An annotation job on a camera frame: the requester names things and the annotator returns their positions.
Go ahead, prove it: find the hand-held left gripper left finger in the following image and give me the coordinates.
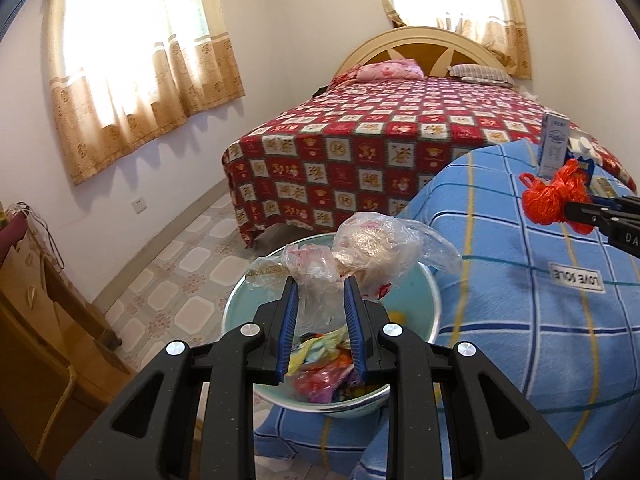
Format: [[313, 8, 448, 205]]
[[55, 276, 298, 480]]

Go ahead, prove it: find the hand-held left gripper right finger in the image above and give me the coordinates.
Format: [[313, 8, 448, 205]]
[[342, 276, 586, 480]]

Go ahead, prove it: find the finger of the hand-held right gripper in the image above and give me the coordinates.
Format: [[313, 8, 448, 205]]
[[592, 194, 640, 213], [564, 201, 621, 233]]

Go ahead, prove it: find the red net bag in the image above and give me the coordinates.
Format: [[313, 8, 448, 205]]
[[519, 160, 596, 235]]

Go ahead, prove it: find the light blue cartoon bin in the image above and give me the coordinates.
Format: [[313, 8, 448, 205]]
[[221, 232, 441, 420]]

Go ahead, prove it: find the clear plastic bag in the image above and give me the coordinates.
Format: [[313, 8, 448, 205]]
[[245, 212, 463, 333]]

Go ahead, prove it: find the clear snack packet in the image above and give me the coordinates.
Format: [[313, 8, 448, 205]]
[[592, 177, 626, 199]]

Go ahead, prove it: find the blue carton with white cap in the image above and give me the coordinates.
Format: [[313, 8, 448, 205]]
[[565, 135, 599, 181]]

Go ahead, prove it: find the white milk carton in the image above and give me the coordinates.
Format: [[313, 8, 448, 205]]
[[539, 112, 571, 181]]

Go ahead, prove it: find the blue plaid blanket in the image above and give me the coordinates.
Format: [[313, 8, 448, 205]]
[[255, 140, 640, 480]]

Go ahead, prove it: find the striped pillow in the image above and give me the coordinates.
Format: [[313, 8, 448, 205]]
[[446, 63, 515, 88]]

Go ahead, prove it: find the bed with red checkered bedspread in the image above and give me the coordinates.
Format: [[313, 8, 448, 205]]
[[221, 77, 638, 248]]

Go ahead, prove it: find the narrow beige patterned curtain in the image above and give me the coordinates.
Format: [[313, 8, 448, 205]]
[[370, 0, 531, 80]]

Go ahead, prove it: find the cream wooden headboard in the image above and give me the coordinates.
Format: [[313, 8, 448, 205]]
[[332, 26, 511, 80]]

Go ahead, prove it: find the pink floral pillow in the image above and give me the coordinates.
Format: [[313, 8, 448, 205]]
[[356, 60, 425, 81]]

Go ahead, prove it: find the wooden cabinet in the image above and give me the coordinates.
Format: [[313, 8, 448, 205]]
[[0, 205, 133, 461]]

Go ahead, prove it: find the dark red cloth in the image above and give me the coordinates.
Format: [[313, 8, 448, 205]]
[[0, 210, 26, 271]]

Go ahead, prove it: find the wide beige patterned curtain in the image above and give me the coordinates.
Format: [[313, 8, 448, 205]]
[[47, 0, 246, 186]]

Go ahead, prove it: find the white cable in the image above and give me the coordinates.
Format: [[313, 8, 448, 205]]
[[10, 202, 66, 271]]

